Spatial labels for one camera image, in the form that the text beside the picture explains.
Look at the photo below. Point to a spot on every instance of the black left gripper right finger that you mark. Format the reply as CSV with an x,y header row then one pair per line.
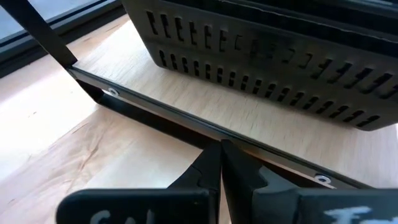
x,y
280,207

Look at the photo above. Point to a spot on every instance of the black aluminium rig frame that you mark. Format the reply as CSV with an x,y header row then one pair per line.
x,y
15,59

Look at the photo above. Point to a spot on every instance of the black plastic basket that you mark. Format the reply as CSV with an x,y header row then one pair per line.
x,y
326,9
248,62

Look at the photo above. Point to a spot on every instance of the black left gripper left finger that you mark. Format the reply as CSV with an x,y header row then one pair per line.
x,y
140,208

